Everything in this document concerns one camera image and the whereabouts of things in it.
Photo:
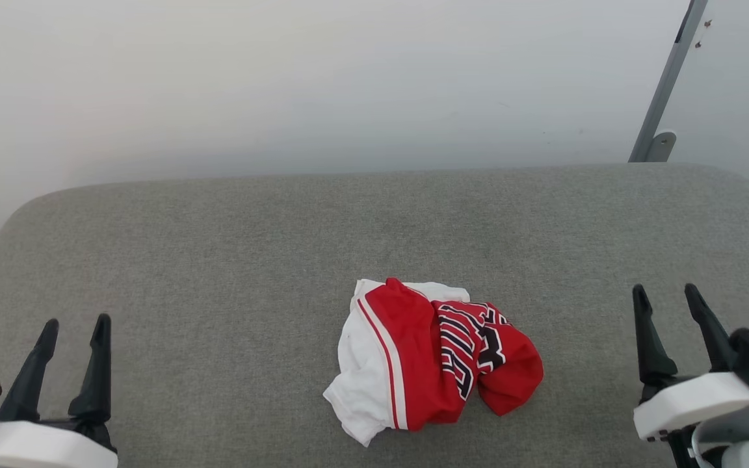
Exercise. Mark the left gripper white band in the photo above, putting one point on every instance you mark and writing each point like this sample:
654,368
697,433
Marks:
36,448

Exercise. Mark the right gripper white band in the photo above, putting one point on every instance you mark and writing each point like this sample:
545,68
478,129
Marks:
699,403

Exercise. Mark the red and white jersey garment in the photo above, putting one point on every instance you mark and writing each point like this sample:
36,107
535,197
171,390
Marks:
413,351

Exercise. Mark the grey fabric sofa cushion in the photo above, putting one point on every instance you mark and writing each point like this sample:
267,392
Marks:
218,260

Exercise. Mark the grey round pole foot bracket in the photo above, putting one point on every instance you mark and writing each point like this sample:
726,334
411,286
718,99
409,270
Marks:
662,146

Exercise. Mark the grey metal frame pole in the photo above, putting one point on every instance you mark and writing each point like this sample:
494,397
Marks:
664,91

